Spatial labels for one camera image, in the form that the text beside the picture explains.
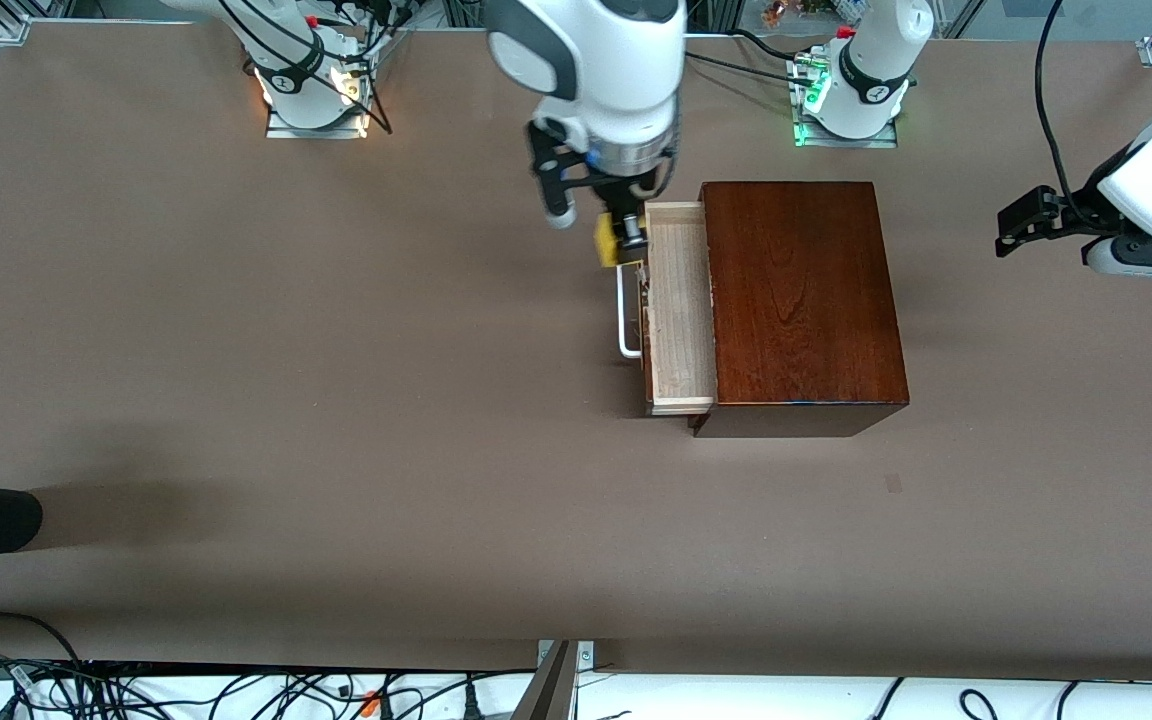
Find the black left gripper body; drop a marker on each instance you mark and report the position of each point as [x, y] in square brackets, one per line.
[1073, 213]

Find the yellow block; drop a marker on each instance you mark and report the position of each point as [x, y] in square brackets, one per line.
[606, 245]

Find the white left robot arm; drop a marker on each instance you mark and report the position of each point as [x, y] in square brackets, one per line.
[1151, 170]

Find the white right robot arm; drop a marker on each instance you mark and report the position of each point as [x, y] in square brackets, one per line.
[596, 60]

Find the dark brown wooden cabinet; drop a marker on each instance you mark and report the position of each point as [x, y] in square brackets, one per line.
[806, 300]

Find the aluminium profile strut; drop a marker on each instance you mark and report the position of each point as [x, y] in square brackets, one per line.
[548, 690]

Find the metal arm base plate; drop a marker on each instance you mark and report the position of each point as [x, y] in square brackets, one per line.
[276, 127]
[806, 138]

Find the aluminium mounting bracket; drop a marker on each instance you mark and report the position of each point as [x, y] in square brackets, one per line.
[586, 655]

